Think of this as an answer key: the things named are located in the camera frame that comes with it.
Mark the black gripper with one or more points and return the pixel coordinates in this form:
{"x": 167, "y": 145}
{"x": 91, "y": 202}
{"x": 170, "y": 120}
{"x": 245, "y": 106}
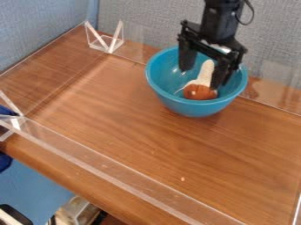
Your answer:
{"x": 226, "y": 51}

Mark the brown and white toy mushroom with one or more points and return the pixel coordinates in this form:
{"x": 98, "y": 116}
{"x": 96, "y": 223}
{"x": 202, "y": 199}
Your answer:
{"x": 197, "y": 89}

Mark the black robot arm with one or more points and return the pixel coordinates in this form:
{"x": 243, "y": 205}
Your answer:
{"x": 221, "y": 19}

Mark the blue plastic bowl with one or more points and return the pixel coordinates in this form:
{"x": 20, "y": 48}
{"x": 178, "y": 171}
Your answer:
{"x": 166, "y": 79}

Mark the clear acrylic back barrier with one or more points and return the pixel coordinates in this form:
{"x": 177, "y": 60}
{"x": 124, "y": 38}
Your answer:
{"x": 262, "y": 90}

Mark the clear acrylic barrier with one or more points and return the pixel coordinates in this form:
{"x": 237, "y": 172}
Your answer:
{"x": 132, "y": 182}
{"x": 262, "y": 90}

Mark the clear acrylic front barrier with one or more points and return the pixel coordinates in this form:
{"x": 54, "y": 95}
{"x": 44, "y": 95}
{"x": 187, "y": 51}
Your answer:
{"x": 132, "y": 182}

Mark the beige box under table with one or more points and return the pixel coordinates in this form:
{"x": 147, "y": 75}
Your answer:
{"x": 76, "y": 212}

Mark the blue cloth object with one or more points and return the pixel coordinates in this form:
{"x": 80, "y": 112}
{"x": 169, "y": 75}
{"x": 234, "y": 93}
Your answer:
{"x": 5, "y": 160}

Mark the black and white object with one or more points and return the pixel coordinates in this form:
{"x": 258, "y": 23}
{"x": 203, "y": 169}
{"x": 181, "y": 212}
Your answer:
{"x": 12, "y": 217}

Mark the clear acrylic corner bracket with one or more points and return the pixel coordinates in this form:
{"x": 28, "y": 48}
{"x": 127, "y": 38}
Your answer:
{"x": 104, "y": 42}

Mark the clear acrylic left bracket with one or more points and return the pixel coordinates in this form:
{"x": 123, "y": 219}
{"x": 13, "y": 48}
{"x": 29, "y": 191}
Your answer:
{"x": 11, "y": 118}

